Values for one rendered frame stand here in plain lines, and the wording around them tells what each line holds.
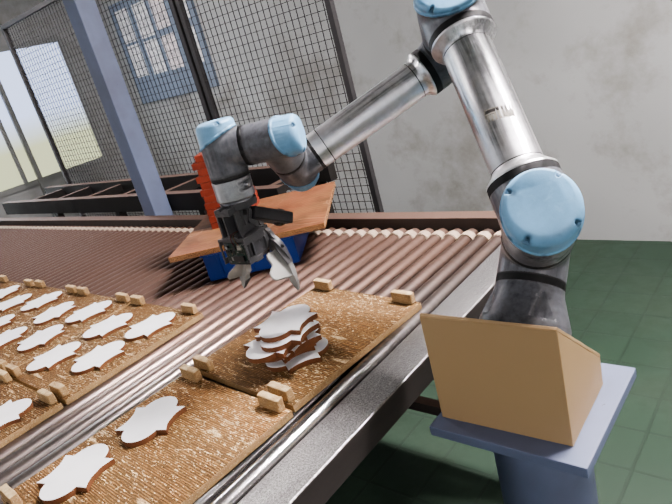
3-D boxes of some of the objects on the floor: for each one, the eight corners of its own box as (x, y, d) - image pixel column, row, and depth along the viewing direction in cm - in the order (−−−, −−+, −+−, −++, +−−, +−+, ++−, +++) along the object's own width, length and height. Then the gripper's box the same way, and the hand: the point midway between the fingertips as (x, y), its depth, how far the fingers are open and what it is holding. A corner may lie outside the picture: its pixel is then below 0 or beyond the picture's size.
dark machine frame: (382, 350, 303) (333, 159, 268) (337, 393, 276) (276, 188, 242) (98, 300, 497) (49, 185, 463) (56, 323, 471) (0, 203, 436)
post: (238, 364, 329) (65, -115, 249) (215, 381, 317) (27, -115, 237) (219, 359, 340) (48, -100, 260) (196, 375, 328) (10, -100, 248)
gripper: (184, 211, 115) (216, 301, 121) (258, 206, 103) (288, 306, 110) (215, 196, 121) (243, 283, 128) (287, 190, 109) (314, 285, 116)
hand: (273, 287), depth 121 cm, fingers open, 14 cm apart
